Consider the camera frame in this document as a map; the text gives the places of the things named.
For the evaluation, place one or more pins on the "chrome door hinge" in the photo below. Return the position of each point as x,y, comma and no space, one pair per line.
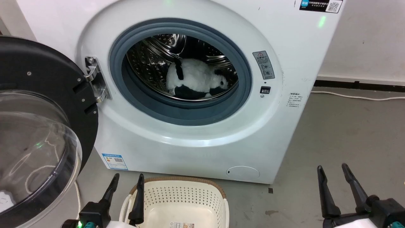
96,78

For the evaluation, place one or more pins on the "grey warning label sticker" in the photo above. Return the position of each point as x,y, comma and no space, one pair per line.
263,65

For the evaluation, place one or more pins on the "round filter access cover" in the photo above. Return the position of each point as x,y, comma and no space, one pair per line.
243,173

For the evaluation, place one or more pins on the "black round washer door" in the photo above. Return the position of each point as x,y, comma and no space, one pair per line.
34,126

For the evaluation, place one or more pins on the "black QR code sticker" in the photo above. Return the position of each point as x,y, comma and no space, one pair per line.
321,5

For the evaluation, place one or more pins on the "blue energy label sticker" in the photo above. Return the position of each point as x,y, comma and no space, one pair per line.
115,161

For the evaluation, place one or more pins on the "black and white panda plush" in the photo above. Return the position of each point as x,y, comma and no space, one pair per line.
196,77

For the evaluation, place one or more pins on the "white instruction text sticker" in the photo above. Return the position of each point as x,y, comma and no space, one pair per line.
294,99

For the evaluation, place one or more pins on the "white plastic laundry basket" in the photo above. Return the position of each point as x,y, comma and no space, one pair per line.
186,199

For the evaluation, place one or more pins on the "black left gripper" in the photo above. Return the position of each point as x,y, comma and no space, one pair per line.
93,215

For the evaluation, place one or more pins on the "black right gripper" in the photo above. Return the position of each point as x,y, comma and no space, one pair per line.
376,213

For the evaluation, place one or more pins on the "black skirting strip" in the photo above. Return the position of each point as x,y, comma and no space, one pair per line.
359,85

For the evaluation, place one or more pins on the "stainless steel washer drum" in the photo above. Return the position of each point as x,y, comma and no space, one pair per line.
148,63

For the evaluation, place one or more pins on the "white front-load washing machine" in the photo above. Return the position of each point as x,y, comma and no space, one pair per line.
196,139

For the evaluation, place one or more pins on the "grey rubber door gasket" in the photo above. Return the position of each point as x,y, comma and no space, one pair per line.
186,112

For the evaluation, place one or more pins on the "black door latch socket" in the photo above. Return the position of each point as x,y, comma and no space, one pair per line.
265,90

